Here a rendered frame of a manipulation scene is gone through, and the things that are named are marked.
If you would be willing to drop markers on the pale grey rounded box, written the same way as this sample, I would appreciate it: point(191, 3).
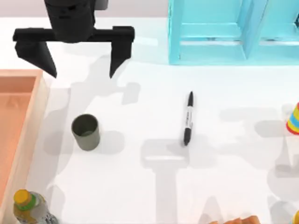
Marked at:
point(102, 4)

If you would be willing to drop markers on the shallow salmon box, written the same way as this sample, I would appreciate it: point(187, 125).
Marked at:
point(16, 112)

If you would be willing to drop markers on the light blue rack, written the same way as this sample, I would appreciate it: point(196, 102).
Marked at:
point(210, 30)

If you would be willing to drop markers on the grey-green cup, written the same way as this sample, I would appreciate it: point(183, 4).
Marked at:
point(87, 137)

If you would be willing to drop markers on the black marker pen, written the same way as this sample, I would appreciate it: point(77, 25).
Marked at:
point(188, 119)

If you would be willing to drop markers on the clear bottle with yellow cap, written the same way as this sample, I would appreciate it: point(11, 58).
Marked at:
point(30, 210)

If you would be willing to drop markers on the stack of coloured rings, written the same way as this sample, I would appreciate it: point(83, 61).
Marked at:
point(294, 121)

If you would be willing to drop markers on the bread loaf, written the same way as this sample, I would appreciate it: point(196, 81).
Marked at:
point(236, 220)

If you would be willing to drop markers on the yellow and blue object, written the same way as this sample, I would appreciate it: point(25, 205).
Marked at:
point(296, 218)

